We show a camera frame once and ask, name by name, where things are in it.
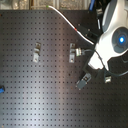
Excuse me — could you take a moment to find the metal cable clip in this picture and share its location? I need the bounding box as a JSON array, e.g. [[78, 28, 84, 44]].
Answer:
[[33, 42, 41, 63], [69, 43, 81, 63]]

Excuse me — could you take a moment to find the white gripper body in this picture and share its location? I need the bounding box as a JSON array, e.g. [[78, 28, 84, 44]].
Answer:
[[82, 50, 110, 80]]

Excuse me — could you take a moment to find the white cable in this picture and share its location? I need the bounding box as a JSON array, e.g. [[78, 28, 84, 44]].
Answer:
[[46, 4, 95, 46]]

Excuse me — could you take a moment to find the left metal cable clip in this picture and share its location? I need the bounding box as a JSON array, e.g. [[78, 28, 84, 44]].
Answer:
[[33, 42, 41, 63]]

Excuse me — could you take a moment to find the right metal cable clip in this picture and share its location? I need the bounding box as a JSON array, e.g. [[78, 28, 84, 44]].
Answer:
[[69, 43, 81, 63]]

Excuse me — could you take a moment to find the blue object at edge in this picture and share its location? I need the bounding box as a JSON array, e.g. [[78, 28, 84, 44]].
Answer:
[[0, 86, 4, 93]]

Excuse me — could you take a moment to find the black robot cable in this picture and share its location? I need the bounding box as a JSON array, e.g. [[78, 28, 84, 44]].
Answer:
[[80, 48, 128, 77]]

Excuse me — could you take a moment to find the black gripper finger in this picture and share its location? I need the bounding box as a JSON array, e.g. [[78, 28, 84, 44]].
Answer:
[[104, 75, 112, 83], [76, 73, 91, 90]]

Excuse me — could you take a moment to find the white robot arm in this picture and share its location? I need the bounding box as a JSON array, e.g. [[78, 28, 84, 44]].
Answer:
[[76, 0, 128, 82]]

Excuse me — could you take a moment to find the black perforated breadboard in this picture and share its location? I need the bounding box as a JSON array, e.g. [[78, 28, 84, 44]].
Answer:
[[0, 10, 128, 128]]

